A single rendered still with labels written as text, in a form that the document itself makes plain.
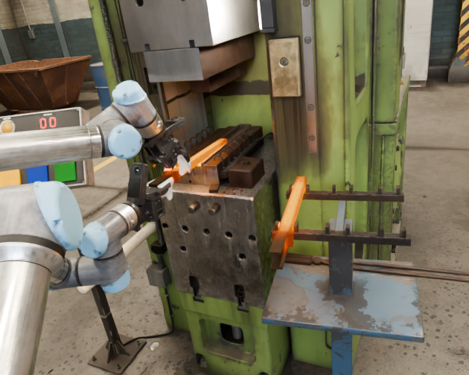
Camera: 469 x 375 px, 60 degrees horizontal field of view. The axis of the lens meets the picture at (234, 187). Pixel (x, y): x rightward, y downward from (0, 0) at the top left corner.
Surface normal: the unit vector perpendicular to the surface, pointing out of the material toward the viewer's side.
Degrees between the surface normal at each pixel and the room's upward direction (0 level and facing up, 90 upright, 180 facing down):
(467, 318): 0
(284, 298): 0
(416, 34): 90
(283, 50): 90
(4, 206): 34
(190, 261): 90
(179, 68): 90
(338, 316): 0
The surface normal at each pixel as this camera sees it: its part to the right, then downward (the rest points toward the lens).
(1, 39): 0.90, 0.07
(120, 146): 0.53, 0.30
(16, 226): 0.18, -0.57
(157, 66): -0.41, 0.43
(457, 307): -0.12, -0.90
